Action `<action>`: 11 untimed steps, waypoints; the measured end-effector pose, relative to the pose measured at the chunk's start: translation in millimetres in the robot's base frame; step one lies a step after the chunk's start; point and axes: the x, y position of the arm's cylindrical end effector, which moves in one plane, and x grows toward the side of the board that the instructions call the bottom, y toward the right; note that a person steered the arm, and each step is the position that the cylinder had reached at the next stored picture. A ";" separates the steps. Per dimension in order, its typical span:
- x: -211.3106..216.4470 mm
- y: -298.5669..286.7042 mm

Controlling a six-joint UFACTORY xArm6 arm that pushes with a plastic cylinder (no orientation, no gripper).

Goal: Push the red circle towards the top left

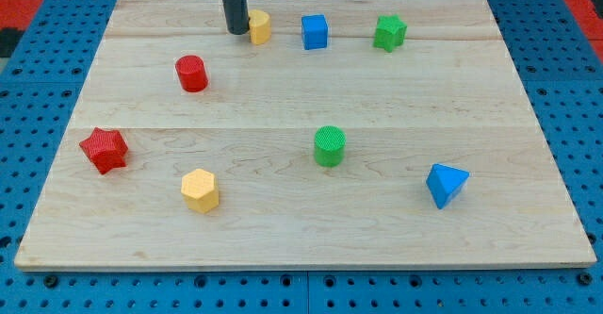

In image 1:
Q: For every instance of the red star block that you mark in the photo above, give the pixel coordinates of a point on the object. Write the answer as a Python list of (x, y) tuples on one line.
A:
[(105, 149)]

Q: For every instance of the green cylinder block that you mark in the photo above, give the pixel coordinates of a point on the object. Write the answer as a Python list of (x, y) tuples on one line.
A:
[(329, 146)]

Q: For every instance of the yellow hexagon block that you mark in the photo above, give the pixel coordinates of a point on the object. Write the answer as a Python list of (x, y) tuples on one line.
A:
[(200, 190)]

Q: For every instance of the light wooden board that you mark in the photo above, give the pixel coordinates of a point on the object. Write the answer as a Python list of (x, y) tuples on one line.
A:
[(449, 95)]

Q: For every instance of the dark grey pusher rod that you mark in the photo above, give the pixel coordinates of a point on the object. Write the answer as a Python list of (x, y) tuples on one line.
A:
[(236, 16)]

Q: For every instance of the blue triangle block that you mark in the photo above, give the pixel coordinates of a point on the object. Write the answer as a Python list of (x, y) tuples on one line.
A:
[(445, 183)]

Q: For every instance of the red cylinder block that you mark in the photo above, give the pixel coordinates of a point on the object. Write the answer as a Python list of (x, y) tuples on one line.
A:
[(192, 73)]

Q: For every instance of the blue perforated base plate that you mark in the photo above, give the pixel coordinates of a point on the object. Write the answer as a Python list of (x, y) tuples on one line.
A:
[(556, 46)]

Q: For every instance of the blue cube block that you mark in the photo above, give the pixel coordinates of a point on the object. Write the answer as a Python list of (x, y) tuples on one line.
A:
[(314, 31)]

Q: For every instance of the yellow half-round block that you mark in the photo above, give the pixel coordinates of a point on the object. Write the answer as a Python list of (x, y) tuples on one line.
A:
[(259, 26)]

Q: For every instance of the green star block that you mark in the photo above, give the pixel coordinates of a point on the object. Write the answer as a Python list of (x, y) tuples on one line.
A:
[(389, 33)]

